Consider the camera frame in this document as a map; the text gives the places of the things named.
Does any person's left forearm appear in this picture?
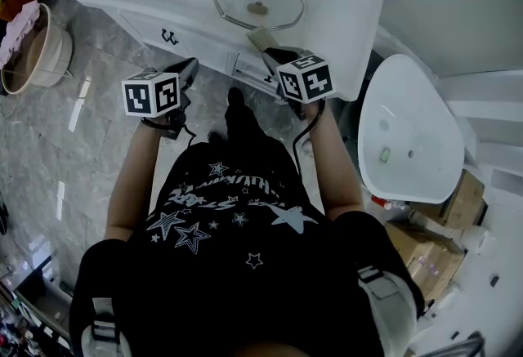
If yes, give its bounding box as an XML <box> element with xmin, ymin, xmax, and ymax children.
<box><xmin>103</xmin><ymin>118</ymin><xmax>163</xmax><ymax>243</ymax></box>

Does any yellow sponge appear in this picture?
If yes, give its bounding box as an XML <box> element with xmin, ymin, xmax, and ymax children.
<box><xmin>244</xmin><ymin>25</ymin><xmax>279</xmax><ymax>52</ymax></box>

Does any black star-print T-shirt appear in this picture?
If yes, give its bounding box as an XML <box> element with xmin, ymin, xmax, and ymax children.
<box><xmin>69</xmin><ymin>141</ymin><xmax>427</xmax><ymax>357</ymax></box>

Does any cardboard box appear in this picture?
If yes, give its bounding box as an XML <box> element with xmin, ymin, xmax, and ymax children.
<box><xmin>385</xmin><ymin>221</ymin><xmax>467</xmax><ymax>304</ymax></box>
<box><xmin>408</xmin><ymin>168</ymin><xmax>488</xmax><ymax>230</ymax></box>

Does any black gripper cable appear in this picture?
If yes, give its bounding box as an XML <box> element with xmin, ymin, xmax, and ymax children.
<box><xmin>178</xmin><ymin>121</ymin><xmax>198</xmax><ymax>145</ymax></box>
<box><xmin>291</xmin><ymin>99</ymin><xmax>327</xmax><ymax>177</ymax></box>

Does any person's black trouser leg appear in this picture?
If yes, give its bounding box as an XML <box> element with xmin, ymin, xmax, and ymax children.
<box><xmin>207</xmin><ymin>86</ymin><xmax>288</xmax><ymax>153</ymax></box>

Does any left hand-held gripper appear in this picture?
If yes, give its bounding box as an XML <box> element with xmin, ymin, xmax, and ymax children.
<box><xmin>121</xmin><ymin>56</ymin><xmax>200</xmax><ymax>140</ymax></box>

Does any person's right forearm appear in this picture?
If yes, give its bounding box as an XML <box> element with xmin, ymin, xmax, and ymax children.
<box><xmin>303</xmin><ymin>101</ymin><xmax>365</xmax><ymax>222</ymax></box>

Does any white loose washbasin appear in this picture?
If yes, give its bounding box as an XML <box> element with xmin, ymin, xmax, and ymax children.
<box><xmin>357</xmin><ymin>53</ymin><xmax>466</xmax><ymax>205</ymax></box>

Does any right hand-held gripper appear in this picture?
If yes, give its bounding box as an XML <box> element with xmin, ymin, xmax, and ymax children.
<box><xmin>261</xmin><ymin>45</ymin><xmax>336</xmax><ymax>122</ymax></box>

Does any grey harness strap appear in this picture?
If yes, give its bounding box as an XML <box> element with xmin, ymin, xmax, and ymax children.
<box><xmin>356</xmin><ymin>265</ymin><xmax>418</xmax><ymax>357</ymax></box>
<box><xmin>80</xmin><ymin>297</ymin><xmax>124</xmax><ymax>357</ymax></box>

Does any pink cloth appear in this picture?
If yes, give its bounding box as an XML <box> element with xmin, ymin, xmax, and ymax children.
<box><xmin>0</xmin><ymin>1</ymin><xmax>41</xmax><ymax>67</ymax></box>

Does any beige round basket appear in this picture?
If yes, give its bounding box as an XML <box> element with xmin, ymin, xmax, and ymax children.
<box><xmin>1</xmin><ymin>2</ymin><xmax>74</xmax><ymax>96</ymax></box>

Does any red-capped bottle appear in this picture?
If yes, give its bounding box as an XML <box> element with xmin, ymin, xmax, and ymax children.
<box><xmin>370</xmin><ymin>194</ymin><xmax>406</xmax><ymax>212</ymax></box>

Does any grey metal bracket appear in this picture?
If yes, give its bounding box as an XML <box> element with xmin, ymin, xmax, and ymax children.
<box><xmin>420</xmin><ymin>332</ymin><xmax>486</xmax><ymax>357</ymax></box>

